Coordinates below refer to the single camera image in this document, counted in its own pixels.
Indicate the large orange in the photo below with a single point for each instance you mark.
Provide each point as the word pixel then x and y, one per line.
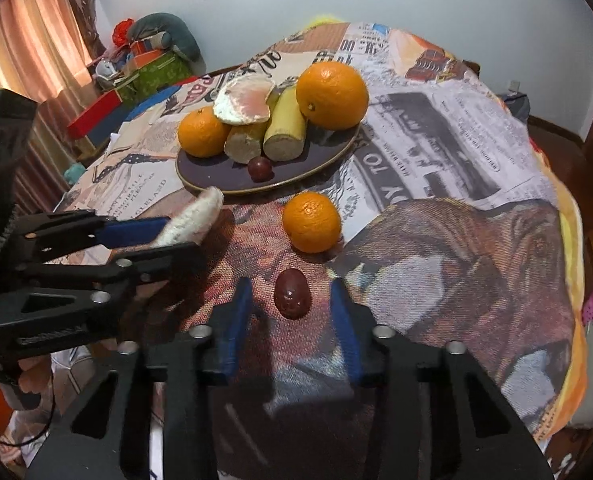
pixel 331 95

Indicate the medium orange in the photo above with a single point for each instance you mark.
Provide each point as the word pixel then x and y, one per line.
pixel 204 132

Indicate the red and blue flat box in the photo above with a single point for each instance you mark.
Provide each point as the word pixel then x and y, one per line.
pixel 94 117

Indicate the wide peeled pomelo piece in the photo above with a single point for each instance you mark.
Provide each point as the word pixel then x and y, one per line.
pixel 241 100

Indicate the wall socket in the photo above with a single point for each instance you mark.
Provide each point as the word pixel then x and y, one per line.
pixel 514 85

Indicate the green patterned box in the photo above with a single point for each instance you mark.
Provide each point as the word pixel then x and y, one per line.
pixel 156 77

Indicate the red plastic bag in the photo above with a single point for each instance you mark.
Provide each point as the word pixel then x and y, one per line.
pixel 123 31

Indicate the brown patterned curtain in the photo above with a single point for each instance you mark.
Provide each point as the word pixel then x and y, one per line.
pixel 84 5

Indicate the person's left hand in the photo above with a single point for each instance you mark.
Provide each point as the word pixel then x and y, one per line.
pixel 34 372

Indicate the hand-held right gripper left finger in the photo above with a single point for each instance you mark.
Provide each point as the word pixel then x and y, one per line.
pixel 236 330

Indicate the white plastic bag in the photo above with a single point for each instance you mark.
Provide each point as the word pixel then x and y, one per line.
pixel 109 71

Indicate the narrow peeled pomelo piece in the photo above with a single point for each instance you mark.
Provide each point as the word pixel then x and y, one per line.
pixel 194 215

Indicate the small orange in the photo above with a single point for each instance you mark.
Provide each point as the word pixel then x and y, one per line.
pixel 311 221

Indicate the orange box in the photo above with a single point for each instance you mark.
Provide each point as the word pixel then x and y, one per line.
pixel 146 49

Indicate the dark purple round plate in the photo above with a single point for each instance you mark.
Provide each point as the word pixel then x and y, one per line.
pixel 296 165

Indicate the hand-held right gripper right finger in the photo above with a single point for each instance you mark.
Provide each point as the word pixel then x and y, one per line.
pixel 349 340

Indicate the red date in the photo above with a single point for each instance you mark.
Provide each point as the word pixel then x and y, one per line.
pixel 292 294
pixel 259 168

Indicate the pink striped curtain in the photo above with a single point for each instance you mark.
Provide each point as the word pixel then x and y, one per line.
pixel 31 25

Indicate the sugarcane piece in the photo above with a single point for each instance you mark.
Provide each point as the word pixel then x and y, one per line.
pixel 286 127
pixel 244 142

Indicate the grey backpack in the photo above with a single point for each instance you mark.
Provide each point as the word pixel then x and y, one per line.
pixel 517 107

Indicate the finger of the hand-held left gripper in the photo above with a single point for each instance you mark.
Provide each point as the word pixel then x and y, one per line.
pixel 131 232
pixel 166 260

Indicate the teal soft toy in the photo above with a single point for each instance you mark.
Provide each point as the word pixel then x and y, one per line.
pixel 75 172

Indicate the yellow hoop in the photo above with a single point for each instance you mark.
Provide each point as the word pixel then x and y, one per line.
pixel 326 19

